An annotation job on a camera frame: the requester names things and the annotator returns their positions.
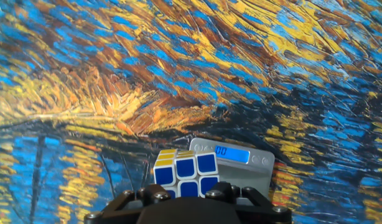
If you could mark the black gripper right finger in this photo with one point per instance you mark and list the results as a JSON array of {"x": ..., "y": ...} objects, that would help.
[{"x": 256, "y": 208}]

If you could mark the blue white Rubik's cube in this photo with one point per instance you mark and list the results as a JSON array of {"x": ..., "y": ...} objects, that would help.
[{"x": 184, "y": 169}]

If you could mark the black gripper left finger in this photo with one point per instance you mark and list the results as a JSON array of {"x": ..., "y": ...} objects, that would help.
[{"x": 122, "y": 208}]

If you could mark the silver digital pocket scale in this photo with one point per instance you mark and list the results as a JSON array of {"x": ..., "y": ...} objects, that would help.
[{"x": 240, "y": 168}]

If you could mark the blue starry night cloth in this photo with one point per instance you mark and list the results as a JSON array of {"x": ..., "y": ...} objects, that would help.
[{"x": 191, "y": 68}]

